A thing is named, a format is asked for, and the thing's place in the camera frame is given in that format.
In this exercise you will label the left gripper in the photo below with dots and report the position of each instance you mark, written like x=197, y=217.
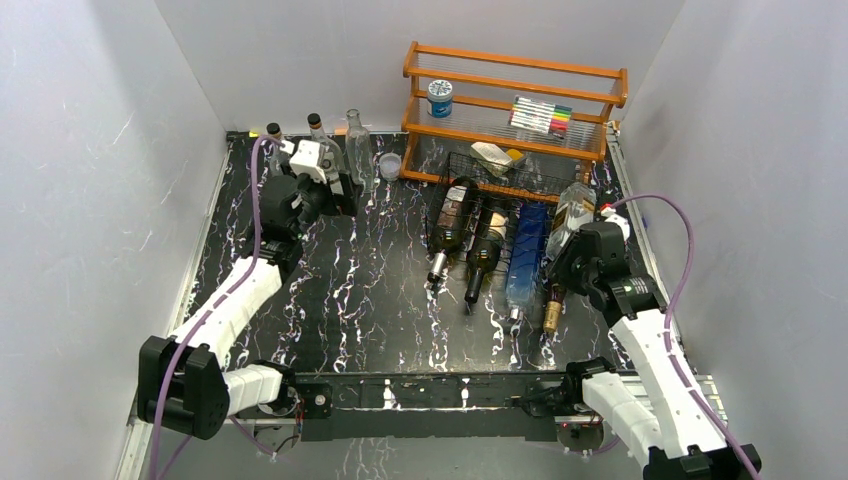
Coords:
x=345, y=205

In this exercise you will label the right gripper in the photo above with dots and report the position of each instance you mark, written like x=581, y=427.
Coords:
x=558, y=267

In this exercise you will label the small clear bottle dark cap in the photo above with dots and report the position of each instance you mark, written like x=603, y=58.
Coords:
x=278, y=153

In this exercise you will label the square clear whisky bottle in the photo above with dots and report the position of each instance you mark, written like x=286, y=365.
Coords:
x=576, y=206

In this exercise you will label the round clear liquor bottle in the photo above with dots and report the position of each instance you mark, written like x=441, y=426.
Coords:
x=324, y=142

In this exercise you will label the tall clear glass bottle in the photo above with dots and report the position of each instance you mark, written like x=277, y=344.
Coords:
x=359, y=151

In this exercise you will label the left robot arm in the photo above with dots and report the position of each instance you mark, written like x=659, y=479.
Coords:
x=181, y=383

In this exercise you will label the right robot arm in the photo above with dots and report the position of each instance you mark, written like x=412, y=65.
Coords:
x=673, y=433

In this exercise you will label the blue glass bottle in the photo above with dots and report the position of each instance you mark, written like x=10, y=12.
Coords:
x=527, y=250

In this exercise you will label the dark green wine bottle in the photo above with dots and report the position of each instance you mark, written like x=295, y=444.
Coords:
x=485, y=252

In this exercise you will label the green wine bottle silver capsule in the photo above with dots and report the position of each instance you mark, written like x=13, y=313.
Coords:
x=449, y=230

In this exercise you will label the small clear plastic cup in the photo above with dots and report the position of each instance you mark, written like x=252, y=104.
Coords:
x=389, y=165

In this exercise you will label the cream cardboard box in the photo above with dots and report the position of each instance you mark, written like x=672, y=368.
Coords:
x=492, y=158

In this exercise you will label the pack of coloured markers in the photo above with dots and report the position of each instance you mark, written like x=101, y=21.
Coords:
x=540, y=116

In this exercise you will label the orange wooden shelf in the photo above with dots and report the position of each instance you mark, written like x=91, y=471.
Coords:
x=484, y=88

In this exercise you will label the blue lidded jar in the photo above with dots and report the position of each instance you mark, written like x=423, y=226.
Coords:
x=440, y=98

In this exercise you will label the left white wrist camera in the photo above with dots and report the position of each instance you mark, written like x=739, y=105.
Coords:
x=307, y=157

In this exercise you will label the black wire wine rack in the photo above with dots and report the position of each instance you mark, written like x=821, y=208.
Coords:
x=472, y=212

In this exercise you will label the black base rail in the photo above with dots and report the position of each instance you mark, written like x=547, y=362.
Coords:
x=528, y=403

